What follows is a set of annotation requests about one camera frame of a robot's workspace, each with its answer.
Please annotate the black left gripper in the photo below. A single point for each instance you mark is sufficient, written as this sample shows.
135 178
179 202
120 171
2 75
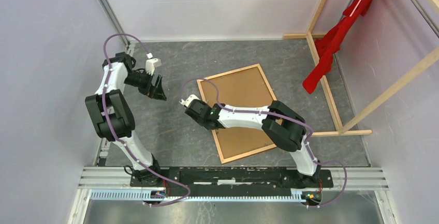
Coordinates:
151 91

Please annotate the brown fibreboard backing board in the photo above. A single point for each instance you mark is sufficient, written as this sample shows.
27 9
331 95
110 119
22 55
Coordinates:
240 92

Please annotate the golden wooden picture frame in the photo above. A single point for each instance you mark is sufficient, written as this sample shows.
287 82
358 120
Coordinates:
240 155

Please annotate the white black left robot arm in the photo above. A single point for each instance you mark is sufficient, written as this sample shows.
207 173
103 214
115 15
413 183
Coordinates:
113 119

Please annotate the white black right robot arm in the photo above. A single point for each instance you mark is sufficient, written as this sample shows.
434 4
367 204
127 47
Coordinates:
285 128

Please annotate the left controller board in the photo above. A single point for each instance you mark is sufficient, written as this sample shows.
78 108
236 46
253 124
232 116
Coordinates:
158 194

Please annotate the controller board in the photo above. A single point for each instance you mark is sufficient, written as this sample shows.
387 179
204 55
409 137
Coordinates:
311 198
158 194

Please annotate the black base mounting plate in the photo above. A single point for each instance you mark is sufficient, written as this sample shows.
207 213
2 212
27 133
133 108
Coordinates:
232 181

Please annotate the light wooden beam structure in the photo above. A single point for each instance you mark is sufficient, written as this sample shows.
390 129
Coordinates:
420 67

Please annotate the red cloth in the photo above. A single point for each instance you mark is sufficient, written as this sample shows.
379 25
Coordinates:
331 42

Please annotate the right controller board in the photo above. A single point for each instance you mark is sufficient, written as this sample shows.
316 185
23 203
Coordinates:
311 198

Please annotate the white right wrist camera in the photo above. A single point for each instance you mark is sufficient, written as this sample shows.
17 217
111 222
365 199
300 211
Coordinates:
186 102

